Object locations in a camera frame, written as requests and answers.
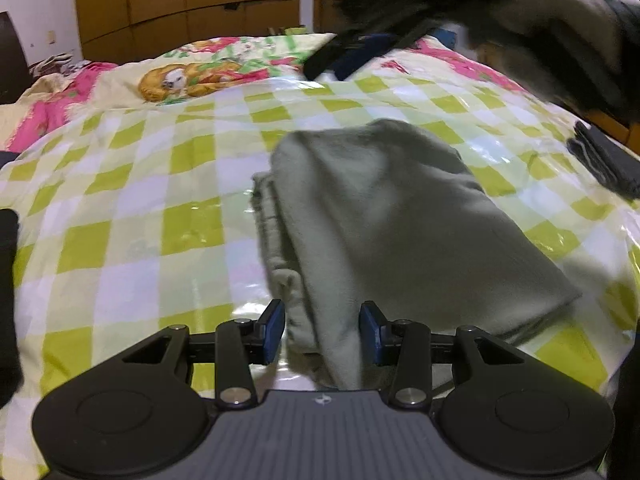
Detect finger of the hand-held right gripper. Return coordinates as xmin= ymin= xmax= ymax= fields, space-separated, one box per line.
xmin=304 ymin=30 xmax=361 ymax=81
xmin=334 ymin=20 xmax=437 ymax=82

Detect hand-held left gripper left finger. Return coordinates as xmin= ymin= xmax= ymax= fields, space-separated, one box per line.
xmin=122 ymin=299 xmax=287 ymax=408

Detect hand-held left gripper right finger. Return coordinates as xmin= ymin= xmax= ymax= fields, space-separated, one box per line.
xmin=360 ymin=301 xmax=523 ymax=409

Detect grey-green pants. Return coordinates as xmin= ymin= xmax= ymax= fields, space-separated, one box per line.
xmin=250 ymin=117 xmax=583 ymax=391

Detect dark grey folded pants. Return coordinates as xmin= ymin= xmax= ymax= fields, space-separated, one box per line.
xmin=567 ymin=122 xmax=640 ymax=196

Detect person's right hand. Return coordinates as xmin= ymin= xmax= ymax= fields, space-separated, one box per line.
xmin=472 ymin=0 xmax=631 ymax=111

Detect wooden wardrobe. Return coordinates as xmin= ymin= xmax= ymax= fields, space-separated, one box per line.
xmin=74 ymin=0 xmax=302 ymax=63

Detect checkered plastic bed cover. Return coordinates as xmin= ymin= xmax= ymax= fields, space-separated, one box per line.
xmin=0 ymin=34 xmax=640 ymax=480

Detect zebra striped cloth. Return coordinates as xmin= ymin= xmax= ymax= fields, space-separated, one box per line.
xmin=29 ymin=52 xmax=92 ymax=77

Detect person's dark clothing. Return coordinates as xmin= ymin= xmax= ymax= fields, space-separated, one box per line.
xmin=619 ymin=330 xmax=640 ymax=480

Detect black cloth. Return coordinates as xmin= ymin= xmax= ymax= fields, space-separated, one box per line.
xmin=0 ymin=209 xmax=22 ymax=398

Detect dark wooden headboard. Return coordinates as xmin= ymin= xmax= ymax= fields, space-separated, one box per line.
xmin=0 ymin=11 xmax=32 ymax=106

